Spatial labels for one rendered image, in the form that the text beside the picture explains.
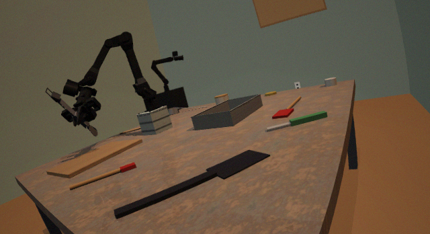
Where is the wooden board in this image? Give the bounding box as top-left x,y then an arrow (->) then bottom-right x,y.
46,139 -> 142,179

